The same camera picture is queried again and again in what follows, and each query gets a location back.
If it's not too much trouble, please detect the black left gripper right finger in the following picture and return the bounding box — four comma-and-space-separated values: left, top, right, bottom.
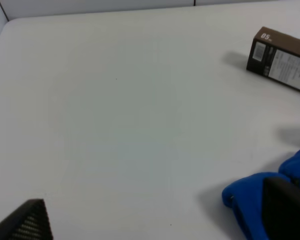
262, 177, 300, 240

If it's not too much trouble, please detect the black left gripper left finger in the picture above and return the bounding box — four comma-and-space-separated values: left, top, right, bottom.
0, 198, 54, 240

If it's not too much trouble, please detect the rolled blue cloth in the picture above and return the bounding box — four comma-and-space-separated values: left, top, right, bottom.
222, 150, 300, 240

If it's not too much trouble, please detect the brown rectangular carton box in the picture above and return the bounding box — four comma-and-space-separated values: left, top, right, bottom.
246, 26, 300, 91

